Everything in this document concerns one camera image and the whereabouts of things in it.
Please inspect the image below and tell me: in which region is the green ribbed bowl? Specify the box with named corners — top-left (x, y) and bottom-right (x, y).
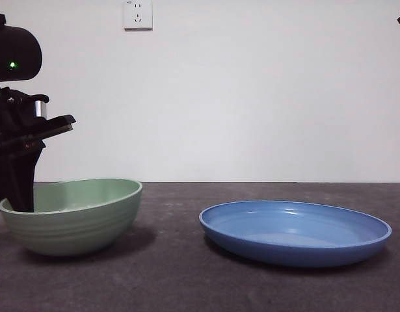
top-left (0, 177), bottom-right (144, 257)

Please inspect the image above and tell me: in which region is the blue round plate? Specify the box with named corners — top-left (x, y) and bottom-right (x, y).
top-left (198, 200), bottom-right (393, 268)

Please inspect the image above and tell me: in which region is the white wall socket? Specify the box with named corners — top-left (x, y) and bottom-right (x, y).
top-left (123, 0), bottom-right (154, 33)

